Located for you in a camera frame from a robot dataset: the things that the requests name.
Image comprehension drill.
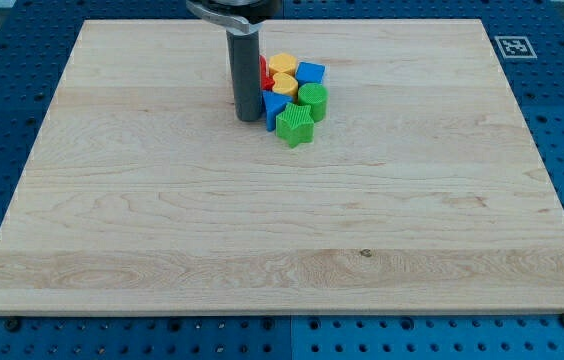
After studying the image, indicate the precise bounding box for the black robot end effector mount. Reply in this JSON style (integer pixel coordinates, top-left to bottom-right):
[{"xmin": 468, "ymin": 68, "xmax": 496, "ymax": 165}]
[{"xmin": 186, "ymin": 0, "xmax": 282, "ymax": 35}]

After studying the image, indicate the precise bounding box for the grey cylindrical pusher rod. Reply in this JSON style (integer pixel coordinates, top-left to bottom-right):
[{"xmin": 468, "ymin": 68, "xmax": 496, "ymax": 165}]
[{"xmin": 226, "ymin": 31, "xmax": 262, "ymax": 122}]

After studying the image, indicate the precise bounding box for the green star block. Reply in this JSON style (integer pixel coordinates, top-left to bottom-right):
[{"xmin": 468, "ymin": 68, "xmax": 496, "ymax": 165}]
[{"xmin": 275, "ymin": 103, "xmax": 314, "ymax": 148}]

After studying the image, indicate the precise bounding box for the red block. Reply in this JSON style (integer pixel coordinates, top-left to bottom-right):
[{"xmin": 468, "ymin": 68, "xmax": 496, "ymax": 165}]
[{"xmin": 259, "ymin": 55, "xmax": 275, "ymax": 91}]

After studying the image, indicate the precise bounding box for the yellow hexagon block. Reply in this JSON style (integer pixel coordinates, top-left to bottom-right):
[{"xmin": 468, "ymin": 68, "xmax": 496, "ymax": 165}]
[{"xmin": 268, "ymin": 53, "xmax": 297, "ymax": 77}]

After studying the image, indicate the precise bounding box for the yellow heart block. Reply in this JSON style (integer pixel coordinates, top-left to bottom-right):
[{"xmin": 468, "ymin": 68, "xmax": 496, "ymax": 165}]
[{"xmin": 272, "ymin": 72, "xmax": 299, "ymax": 99}]

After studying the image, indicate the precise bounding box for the blue triangle block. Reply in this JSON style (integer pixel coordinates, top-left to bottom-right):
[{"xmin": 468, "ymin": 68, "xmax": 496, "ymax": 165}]
[{"xmin": 262, "ymin": 90, "xmax": 293, "ymax": 132}]

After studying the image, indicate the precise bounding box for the blue cube block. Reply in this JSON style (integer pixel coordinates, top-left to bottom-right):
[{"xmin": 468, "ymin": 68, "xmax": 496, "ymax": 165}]
[{"xmin": 295, "ymin": 62, "xmax": 326, "ymax": 86}]

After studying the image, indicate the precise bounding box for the green cylinder block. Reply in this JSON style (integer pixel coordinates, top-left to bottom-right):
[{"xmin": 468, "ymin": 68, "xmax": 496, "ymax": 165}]
[{"xmin": 298, "ymin": 83, "xmax": 328, "ymax": 122}]

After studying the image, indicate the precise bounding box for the light wooden board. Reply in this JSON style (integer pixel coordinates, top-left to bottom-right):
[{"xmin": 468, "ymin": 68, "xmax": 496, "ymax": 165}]
[{"xmin": 0, "ymin": 19, "xmax": 564, "ymax": 316}]

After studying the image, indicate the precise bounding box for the white fiducial marker tag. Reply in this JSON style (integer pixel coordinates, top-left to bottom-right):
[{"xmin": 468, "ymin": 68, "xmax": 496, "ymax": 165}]
[{"xmin": 495, "ymin": 35, "xmax": 537, "ymax": 59}]

